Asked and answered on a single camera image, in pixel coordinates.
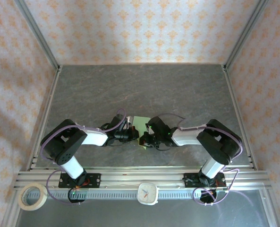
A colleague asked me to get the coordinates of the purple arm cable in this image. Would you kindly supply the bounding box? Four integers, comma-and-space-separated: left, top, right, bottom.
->
40, 108, 127, 205
156, 113, 244, 206

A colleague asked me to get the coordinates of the aluminium frame post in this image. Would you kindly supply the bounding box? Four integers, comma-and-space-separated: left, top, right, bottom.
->
223, 0, 272, 71
13, 0, 61, 71
1, 189, 21, 227
259, 189, 280, 227

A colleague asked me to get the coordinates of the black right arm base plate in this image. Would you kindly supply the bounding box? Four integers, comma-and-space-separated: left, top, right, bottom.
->
183, 173, 226, 189

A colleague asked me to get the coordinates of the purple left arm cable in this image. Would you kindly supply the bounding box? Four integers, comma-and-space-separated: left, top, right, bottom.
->
40, 108, 127, 205

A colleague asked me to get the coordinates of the white square clock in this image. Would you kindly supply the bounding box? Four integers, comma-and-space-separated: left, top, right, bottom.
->
137, 182, 160, 206

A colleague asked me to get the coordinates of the light green paper sheet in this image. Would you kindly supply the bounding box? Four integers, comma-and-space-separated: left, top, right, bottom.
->
132, 115, 151, 150

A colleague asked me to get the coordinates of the cream masking tape roll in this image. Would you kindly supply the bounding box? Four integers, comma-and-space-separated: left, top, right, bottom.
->
18, 183, 48, 211

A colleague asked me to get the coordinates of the grey slotted cable duct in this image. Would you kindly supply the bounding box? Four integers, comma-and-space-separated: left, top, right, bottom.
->
24, 190, 229, 200

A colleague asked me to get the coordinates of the aluminium mounting rail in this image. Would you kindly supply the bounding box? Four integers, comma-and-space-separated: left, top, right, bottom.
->
13, 166, 272, 190

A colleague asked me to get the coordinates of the aluminium side rail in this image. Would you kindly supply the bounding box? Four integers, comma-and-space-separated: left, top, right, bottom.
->
27, 66, 63, 171
221, 64, 257, 171

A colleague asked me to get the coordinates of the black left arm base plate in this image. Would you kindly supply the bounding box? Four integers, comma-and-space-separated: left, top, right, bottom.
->
58, 173, 102, 189

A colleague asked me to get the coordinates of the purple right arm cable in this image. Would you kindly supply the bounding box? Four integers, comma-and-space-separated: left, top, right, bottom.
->
156, 113, 244, 206

